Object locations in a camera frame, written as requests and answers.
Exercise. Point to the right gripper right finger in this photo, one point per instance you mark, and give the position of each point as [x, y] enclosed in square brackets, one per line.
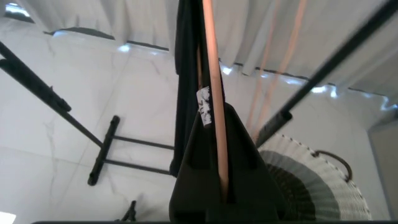
[255, 193]

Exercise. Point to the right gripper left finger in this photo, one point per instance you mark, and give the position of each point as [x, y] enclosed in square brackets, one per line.
[192, 193]

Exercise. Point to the black garment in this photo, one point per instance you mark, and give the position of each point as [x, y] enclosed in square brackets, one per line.
[186, 62]

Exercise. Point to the white laundry basket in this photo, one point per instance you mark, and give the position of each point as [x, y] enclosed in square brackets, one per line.
[335, 186]

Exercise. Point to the black clothes rack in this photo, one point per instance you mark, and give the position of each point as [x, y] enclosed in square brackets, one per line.
[31, 83]

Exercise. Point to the white curtain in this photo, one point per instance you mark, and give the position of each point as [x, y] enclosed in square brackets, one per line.
[124, 18]

